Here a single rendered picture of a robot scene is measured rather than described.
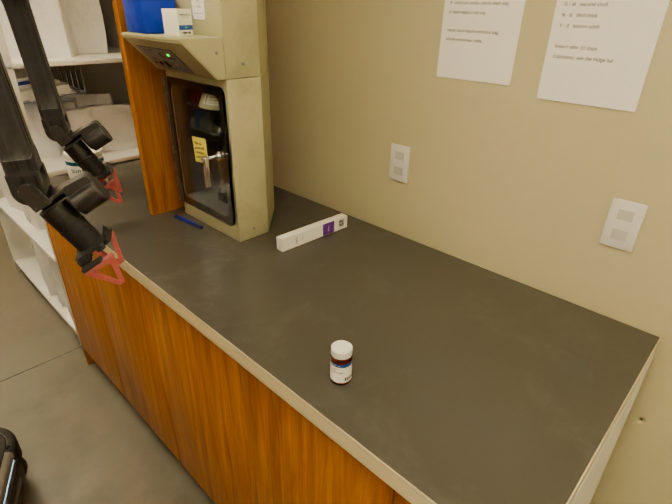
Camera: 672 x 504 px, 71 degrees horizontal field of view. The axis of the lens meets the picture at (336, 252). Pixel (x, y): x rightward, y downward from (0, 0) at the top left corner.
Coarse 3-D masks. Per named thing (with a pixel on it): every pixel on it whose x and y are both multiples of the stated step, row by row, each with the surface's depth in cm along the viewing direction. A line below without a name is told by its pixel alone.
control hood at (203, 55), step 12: (132, 36) 125; (144, 36) 120; (156, 36) 116; (168, 36) 115; (180, 36) 116; (192, 36) 117; (204, 36) 118; (168, 48) 117; (180, 48) 113; (192, 48) 111; (204, 48) 114; (216, 48) 116; (192, 60) 116; (204, 60) 115; (216, 60) 117; (180, 72) 130; (204, 72) 119; (216, 72) 118
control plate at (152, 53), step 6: (144, 48) 127; (150, 48) 125; (156, 48) 122; (150, 54) 129; (156, 54) 126; (162, 54) 124; (168, 54) 121; (174, 54) 119; (156, 60) 131; (162, 60) 128; (168, 60) 126; (174, 60) 123; (180, 60) 120; (162, 66) 134; (168, 66) 130; (174, 66) 128; (186, 66) 122; (186, 72) 127; (192, 72) 124
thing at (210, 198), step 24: (192, 96) 132; (216, 96) 124; (192, 120) 137; (216, 120) 128; (192, 144) 141; (216, 144) 132; (192, 168) 146; (216, 168) 136; (192, 192) 151; (216, 192) 140; (216, 216) 145
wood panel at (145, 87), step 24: (120, 0) 130; (120, 24) 132; (120, 48) 137; (144, 72) 141; (144, 96) 144; (144, 120) 146; (144, 144) 149; (168, 144) 155; (144, 168) 152; (168, 168) 157; (168, 192) 160
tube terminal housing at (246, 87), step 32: (224, 0) 113; (256, 0) 119; (224, 32) 116; (256, 32) 122; (256, 64) 126; (256, 96) 129; (256, 128) 133; (256, 160) 137; (256, 192) 141; (224, 224) 146; (256, 224) 145
